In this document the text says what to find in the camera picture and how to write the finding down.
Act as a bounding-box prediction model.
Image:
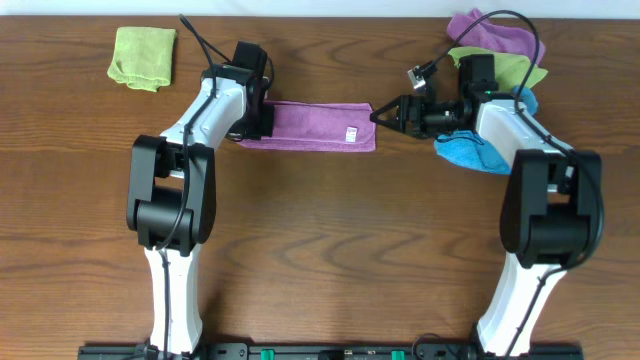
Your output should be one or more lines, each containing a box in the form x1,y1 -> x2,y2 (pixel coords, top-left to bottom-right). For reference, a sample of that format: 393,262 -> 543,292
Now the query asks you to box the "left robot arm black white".
126,64 -> 273,359

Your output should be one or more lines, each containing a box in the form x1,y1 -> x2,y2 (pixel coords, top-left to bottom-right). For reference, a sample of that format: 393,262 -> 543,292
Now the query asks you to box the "folded green cloth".
107,26 -> 177,92

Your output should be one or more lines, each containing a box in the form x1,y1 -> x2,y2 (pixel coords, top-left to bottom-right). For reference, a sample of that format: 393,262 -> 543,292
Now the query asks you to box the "purple cloth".
447,8 -> 546,64
239,101 -> 376,153

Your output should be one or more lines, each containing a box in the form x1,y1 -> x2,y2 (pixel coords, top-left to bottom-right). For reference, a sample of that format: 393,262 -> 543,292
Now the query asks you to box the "crumpled blue cloth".
432,85 -> 540,176

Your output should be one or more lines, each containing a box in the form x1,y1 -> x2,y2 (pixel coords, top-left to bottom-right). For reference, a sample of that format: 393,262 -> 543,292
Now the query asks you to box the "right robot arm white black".
370,90 -> 604,359

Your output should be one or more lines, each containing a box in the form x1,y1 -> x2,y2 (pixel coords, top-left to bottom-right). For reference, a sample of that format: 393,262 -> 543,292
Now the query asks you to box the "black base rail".
77,341 -> 585,360

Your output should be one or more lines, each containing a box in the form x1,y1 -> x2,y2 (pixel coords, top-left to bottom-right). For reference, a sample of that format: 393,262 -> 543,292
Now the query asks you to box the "crumpled purple cloth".
447,8 -> 546,64

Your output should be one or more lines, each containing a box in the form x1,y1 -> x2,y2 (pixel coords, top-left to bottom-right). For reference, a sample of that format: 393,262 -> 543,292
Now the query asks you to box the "crumpled olive green cloth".
448,46 -> 530,92

